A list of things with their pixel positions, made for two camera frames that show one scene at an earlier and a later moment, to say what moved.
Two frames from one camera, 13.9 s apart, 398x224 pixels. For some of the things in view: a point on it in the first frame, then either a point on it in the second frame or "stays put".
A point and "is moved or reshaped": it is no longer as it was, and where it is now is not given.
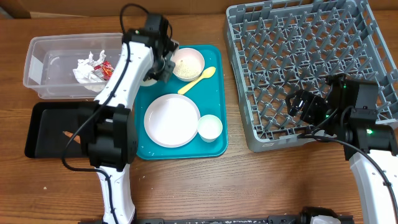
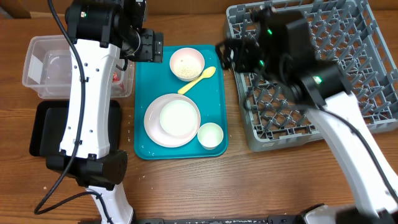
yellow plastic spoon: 208,72 stays put
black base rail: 272,219 stays put
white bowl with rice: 189,64 stays put
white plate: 171,120 stays put
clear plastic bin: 75,66 stays put
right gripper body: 314,111 -> 250,58
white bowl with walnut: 147,83 -> 178,118
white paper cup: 209,127 is moved or reshaped
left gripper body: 161,70 -> 148,50
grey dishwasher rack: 277,48 stays put
